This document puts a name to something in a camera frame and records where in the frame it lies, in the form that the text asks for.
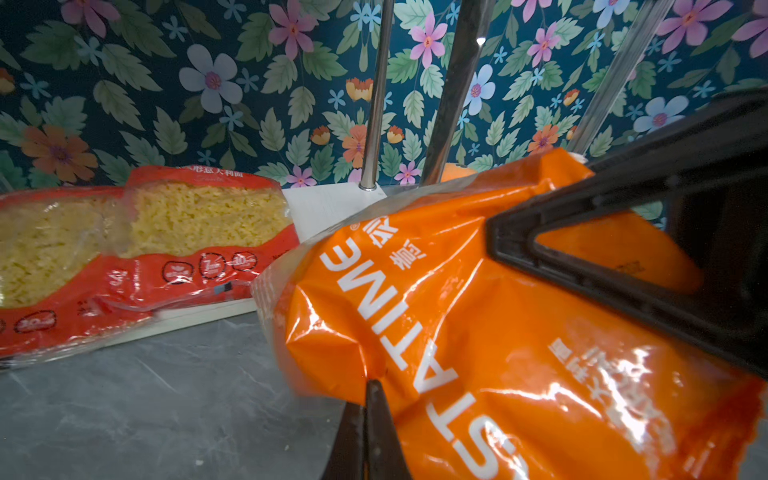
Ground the red macaroni bag large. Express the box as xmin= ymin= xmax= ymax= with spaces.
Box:
xmin=105 ymin=166 xmax=299 ymax=311

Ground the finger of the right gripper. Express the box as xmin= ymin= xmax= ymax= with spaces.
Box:
xmin=486 ymin=87 xmax=767 ymax=377

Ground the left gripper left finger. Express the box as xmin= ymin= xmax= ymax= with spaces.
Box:
xmin=320 ymin=403 xmax=366 ymax=480

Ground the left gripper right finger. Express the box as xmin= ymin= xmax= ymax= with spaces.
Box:
xmin=364 ymin=380 xmax=412 ymax=480

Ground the orange macaroni bag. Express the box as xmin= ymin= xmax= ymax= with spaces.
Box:
xmin=252 ymin=149 xmax=766 ymax=479

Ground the red macaroni bag small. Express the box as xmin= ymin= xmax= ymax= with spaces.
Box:
xmin=1 ymin=187 xmax=152 ymax=370

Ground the orange fish plush toy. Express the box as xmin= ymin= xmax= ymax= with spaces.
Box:
xmin=441 ymin=163 xmax=476 ymax=182

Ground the white two-tier shelf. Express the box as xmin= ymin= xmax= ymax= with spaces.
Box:
xmin=106 ymin=1 xmax=495 ymax=347

